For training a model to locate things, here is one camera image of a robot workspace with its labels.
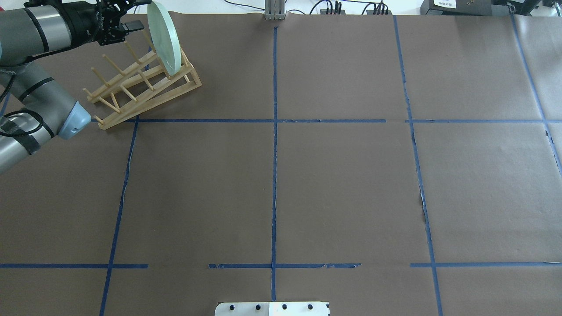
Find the aluminium frame post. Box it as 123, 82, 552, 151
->
264, 0, 287, 21

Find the black power box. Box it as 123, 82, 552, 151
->
419, 0, 511, 16

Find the light green ceramic plate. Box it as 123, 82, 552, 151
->
147, 0, 181, 75

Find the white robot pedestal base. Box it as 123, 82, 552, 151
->
214, 301, 331, 316

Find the wooden dish rack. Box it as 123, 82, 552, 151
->
83, 42, 202, 130

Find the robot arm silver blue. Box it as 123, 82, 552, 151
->
0, 0, 150, 173

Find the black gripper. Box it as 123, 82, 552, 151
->
61, 0, 152, 46

